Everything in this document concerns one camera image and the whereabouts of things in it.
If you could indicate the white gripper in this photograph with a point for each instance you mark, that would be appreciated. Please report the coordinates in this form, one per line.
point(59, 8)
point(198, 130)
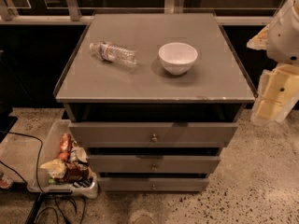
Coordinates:
point(284, 40)

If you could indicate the grey drawer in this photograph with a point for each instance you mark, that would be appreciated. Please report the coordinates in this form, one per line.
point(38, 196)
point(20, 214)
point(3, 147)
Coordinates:
point(153, 184)
point(154, 164)
point(153, 134)

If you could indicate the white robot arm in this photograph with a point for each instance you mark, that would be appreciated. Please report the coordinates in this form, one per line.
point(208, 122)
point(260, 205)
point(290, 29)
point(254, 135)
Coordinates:
point(280, 38)

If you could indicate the grey drawer cabinet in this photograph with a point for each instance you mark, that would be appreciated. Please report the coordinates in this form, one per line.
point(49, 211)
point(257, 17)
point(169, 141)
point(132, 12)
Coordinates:
point(215, 89)

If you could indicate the grey top drawer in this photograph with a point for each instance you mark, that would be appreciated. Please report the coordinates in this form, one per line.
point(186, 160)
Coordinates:
point(153, 134)

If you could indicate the grey bottom drawer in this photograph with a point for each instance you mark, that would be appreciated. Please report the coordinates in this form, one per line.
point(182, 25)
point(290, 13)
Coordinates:
point(153, 184)

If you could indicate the white bowl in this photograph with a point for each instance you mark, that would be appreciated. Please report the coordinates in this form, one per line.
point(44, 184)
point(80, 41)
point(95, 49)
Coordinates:
point(177, 58)

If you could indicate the metal window railing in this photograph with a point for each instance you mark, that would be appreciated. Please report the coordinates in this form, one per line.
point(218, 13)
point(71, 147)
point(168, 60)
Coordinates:
point(227, 12)

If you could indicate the clear plastic water bottle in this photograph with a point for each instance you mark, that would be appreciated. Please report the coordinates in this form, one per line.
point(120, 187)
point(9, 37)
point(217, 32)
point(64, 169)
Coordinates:
point(110, 52)

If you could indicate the brown snack bag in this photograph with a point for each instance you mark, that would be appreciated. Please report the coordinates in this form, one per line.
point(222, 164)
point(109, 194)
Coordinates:
point(76, 172)

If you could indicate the clear plastic storage bin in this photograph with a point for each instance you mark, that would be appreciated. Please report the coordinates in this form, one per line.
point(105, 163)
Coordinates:
point(50, 150)

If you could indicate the yellow chip bag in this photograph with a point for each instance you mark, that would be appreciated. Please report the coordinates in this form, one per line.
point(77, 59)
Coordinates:
point(55, 168)

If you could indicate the black device on floor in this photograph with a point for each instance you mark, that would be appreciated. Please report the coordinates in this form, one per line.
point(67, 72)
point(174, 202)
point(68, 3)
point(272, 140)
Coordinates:
point(7, 120)

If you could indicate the red white object at edge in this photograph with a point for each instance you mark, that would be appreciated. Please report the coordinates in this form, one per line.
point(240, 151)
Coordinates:
point(5, 181)

